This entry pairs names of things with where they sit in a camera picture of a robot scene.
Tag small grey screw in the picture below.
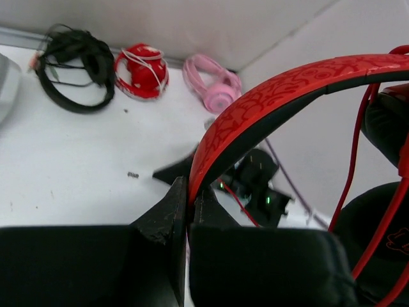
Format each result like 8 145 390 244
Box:
127 172 139 178

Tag pink round headphones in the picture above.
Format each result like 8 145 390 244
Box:
182 54 242 114

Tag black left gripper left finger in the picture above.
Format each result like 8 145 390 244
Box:
1 177 187 306

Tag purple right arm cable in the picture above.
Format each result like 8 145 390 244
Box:
263 139 330 230

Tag red black headphones with cable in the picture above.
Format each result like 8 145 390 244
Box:
189 45 408 306

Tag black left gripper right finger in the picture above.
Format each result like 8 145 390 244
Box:
189 189 357 306

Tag white grey headphones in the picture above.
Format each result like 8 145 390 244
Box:
0 54 22 122

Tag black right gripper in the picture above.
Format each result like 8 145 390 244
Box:
152 145 293 227

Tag red white headphones wrapped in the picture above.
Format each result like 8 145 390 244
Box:
114 43 169 101

